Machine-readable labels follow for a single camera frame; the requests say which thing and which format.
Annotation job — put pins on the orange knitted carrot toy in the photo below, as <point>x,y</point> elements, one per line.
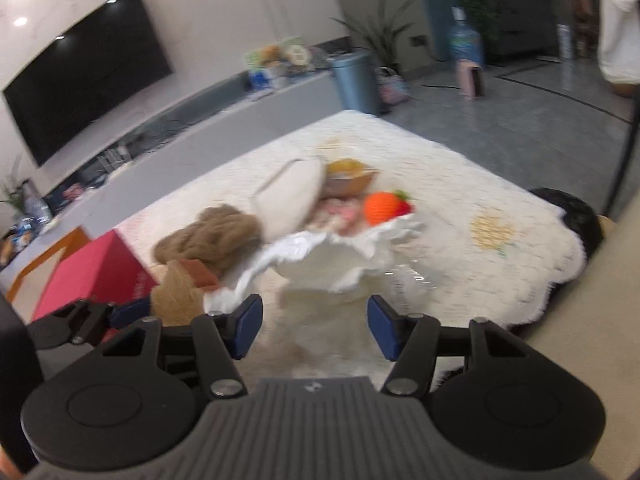
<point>380,207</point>

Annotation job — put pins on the black wall television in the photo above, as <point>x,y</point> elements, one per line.
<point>99,63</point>

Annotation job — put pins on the white ruffled cloth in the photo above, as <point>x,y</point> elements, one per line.
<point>321,261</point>

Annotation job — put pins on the teddy bear gift display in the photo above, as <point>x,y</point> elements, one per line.
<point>276,66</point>

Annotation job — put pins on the brown knitted scarf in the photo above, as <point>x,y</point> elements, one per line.
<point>221,238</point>

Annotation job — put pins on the yellow snack packet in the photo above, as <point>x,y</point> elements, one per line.
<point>347,178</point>

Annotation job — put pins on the pink space heater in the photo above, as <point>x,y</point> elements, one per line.
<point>470,79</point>

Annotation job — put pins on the blue-grey trash bin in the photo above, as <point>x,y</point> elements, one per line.
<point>356,82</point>

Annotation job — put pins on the pastel woven handbag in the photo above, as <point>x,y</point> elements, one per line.
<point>393,89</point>

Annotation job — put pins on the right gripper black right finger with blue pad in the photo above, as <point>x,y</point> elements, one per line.
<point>409,341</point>

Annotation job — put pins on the cream canvas bag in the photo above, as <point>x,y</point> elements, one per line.
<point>283,203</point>

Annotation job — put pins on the orange cardboard box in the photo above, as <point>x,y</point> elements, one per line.
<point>28,284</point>

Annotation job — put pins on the red cardboard box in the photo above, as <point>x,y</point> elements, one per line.
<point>105,270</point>

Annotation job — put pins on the potted green plant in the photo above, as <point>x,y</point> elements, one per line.
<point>381,33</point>

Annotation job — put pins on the dark cabinet with plants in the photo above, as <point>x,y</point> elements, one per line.
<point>509,29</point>

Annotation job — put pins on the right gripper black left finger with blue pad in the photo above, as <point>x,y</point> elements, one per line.
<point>220,340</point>

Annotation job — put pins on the green plant in vase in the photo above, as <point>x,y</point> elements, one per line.
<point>30,209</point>

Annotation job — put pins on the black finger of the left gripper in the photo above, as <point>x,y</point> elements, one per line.
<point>85,322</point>

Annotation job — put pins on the white lace tablecloth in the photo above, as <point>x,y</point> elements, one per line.
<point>475,246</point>

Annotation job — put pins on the tan fuzzy cloth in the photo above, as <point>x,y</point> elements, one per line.
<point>176,301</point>

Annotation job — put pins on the pink white knitted hat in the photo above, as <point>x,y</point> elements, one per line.
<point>341,217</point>

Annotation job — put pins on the blue water bottle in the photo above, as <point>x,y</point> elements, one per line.
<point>465,42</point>

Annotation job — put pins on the long grey TV cabinet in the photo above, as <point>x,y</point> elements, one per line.
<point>203,147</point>

